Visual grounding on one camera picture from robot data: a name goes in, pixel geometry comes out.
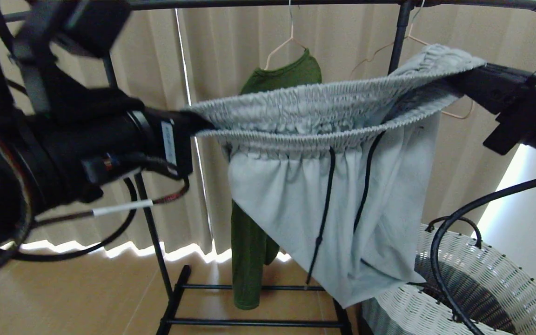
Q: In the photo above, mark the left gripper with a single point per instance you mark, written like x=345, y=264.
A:
x=110, y=144

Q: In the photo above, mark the green printed t-shirt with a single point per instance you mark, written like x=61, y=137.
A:
x=249, y=260

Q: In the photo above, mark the pale grey garment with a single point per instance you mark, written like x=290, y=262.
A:
x=296, y=195

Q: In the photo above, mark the pink clothes hanger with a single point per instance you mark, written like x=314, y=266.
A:
x=374, y=53
x=291, y=28

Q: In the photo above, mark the black clothes rack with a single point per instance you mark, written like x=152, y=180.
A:
x=154, y=232

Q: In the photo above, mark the white laundry basket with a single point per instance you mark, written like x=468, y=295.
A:
x=482, y=279

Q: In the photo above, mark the beige curtain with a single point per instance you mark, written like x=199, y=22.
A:
x=231, y=46

